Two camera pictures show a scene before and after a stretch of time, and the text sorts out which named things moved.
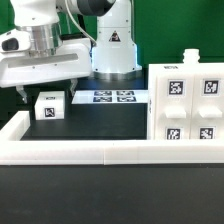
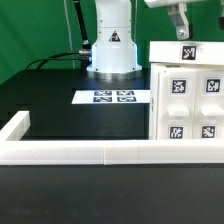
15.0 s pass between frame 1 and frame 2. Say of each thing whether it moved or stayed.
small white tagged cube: moved
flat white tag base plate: stayed
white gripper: moved
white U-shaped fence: stayed
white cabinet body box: stayed
